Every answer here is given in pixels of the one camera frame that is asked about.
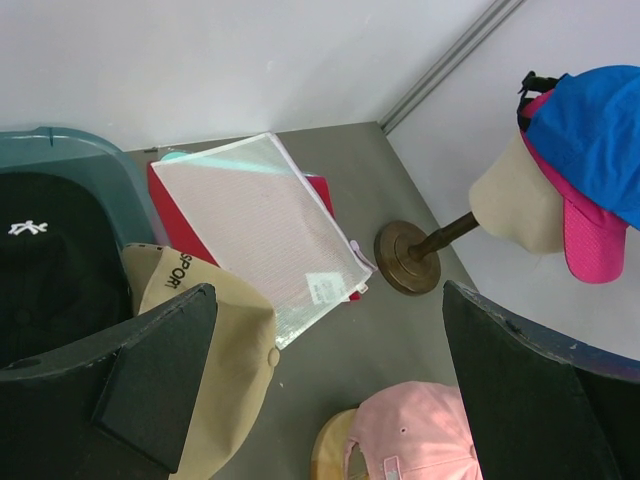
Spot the red booklet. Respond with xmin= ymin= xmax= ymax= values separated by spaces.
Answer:
xmin=146 ymin=162 xmax=368 ymax=303

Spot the round wooden hat stand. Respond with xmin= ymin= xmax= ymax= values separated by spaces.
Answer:
xmin=310 ymin=409 xmax=368 ymax=480

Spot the magenta baseball cap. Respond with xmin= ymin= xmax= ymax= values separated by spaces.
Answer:
xmin=517 ymin=71 xmax=628 ymax=284

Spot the teal plastic container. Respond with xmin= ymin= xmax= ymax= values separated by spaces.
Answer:
xmin=1 ymin=127 xmax=166 ymax=248

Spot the blue baseball cap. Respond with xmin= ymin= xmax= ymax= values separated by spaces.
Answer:
xmin=518 ymin=65 xmax=639 ymax=228

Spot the translucent zip document pouch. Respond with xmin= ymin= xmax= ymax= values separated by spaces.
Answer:
xmin=148 ymin=133 xmax=374 ymax=349

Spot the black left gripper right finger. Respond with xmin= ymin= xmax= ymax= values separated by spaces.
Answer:
xmin=443 ymin=281 xmax=639 ymax=479

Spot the cream mannequin head stand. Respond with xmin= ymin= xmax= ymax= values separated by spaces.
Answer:
xmin=374 ymin=132 xmax=563 ymax=296

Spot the salmon pink baseball cap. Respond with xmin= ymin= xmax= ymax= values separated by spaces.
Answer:
xmin=344 ymin=381 xmax=483 ymax=479

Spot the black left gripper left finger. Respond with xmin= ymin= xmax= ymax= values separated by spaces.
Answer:
xmin=1 ymin=284 xmax=217 ymax=479

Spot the tan baseball cap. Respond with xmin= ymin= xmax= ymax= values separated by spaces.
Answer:
xmin=122 ymin=244 xmax=280 ymax=479

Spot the black baseball cap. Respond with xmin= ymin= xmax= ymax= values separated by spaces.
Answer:
xmin=1 ymin=172 xmax=133 ymax=367

